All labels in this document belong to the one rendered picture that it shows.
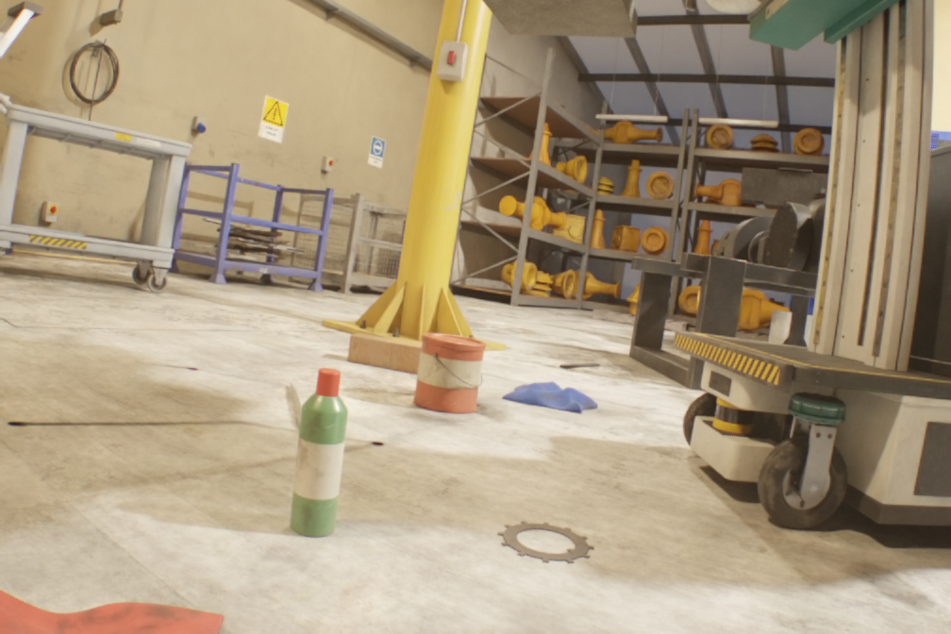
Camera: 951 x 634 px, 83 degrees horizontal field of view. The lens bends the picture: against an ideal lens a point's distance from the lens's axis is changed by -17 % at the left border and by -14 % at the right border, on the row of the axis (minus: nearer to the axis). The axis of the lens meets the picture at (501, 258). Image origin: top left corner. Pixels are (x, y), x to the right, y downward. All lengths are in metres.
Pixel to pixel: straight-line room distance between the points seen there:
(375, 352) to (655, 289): 2.19
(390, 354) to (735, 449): 1.36
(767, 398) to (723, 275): 1.70
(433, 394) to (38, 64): 4.54
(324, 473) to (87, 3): 5.25
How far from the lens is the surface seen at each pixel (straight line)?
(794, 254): 3.64
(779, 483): 1.25
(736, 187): 11.01
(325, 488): 0.90
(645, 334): 4.01
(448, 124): 3.25
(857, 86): 1.76
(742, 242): 4.79
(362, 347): 2.32
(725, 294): 3.01
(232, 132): 6.48
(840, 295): 1.67
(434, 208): 3.18
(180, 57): 6.20
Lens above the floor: 0.40
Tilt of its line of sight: 1 degrees up
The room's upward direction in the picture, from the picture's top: 9 degrees clockwise
